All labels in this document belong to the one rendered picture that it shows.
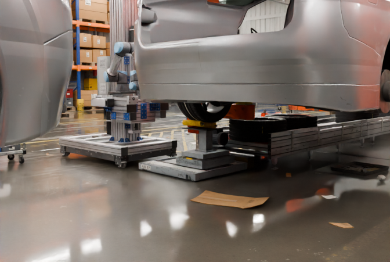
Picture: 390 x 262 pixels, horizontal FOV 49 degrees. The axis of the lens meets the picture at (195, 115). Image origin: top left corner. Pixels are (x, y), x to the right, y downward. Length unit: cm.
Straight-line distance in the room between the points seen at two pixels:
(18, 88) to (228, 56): 175
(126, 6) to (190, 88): 230
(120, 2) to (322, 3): 307
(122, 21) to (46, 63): 383
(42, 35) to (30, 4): 9
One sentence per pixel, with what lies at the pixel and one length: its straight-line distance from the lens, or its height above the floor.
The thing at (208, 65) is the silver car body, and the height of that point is 102.
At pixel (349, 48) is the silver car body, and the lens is 262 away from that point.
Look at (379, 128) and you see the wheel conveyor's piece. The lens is 721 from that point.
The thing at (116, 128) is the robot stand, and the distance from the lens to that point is 520.
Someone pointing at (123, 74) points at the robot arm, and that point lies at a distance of 483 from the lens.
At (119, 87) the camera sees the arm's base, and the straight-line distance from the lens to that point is 482.
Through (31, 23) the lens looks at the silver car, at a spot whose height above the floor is 107.
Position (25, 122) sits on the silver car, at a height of 80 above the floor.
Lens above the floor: 91
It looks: 4 degrees down
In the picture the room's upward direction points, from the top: straight up
